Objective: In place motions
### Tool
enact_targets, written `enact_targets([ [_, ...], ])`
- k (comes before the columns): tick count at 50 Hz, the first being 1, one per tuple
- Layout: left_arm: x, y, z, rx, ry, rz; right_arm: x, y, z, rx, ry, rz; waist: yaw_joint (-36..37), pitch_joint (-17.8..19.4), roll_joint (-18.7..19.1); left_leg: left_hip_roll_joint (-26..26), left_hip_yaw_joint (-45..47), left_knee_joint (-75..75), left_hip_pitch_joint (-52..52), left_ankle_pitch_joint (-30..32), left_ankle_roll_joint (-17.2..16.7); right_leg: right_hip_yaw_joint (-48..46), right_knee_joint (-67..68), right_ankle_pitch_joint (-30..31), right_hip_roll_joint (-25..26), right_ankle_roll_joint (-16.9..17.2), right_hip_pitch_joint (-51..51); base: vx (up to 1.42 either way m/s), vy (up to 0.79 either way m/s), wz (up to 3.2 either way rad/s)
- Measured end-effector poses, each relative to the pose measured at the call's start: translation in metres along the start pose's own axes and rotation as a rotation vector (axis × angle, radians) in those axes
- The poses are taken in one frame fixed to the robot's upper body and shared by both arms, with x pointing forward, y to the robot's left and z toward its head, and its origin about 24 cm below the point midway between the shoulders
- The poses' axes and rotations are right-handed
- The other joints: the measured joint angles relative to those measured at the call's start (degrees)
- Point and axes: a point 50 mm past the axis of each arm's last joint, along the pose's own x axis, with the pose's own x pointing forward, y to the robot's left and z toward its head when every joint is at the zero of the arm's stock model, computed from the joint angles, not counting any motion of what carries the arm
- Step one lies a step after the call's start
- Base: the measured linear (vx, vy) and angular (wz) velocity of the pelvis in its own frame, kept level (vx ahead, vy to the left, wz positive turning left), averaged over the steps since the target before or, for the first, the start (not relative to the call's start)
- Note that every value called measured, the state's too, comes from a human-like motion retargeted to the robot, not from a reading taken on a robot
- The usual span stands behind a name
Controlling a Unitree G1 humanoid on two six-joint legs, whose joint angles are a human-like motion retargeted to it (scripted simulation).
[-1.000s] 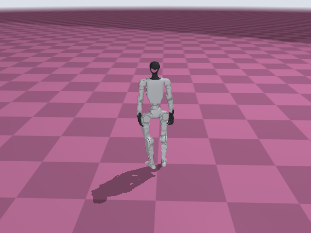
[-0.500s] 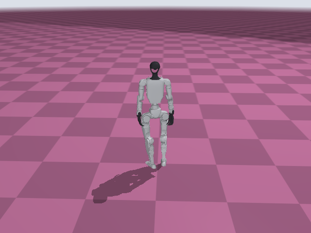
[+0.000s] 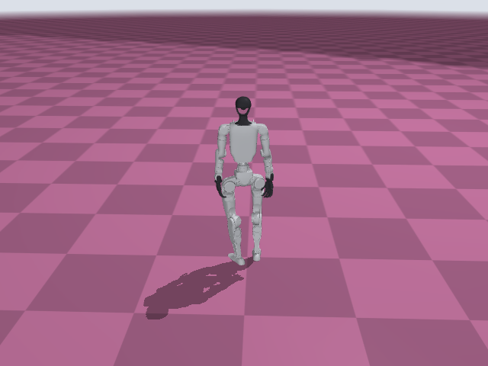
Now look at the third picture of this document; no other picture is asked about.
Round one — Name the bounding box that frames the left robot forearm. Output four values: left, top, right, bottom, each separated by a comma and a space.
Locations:
214, 149, 224, 180

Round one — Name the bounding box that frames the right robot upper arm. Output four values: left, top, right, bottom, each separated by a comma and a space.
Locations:
256, 124, 271, 157

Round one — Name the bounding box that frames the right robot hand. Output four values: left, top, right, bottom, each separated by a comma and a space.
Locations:
261, 173, 274, 197

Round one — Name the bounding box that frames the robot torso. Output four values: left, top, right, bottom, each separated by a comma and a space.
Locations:
229, 120, 258, 187

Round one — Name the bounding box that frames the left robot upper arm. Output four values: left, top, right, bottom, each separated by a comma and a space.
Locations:
217, 124, 230, 158

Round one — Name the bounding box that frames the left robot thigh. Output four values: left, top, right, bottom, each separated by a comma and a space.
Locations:
222, 175, 241, 228

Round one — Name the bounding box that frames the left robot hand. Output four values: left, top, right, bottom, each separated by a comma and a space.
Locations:
215, 175, 224, 197

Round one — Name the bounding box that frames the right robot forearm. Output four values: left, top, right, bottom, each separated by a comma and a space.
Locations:
263, 149, 274, 179

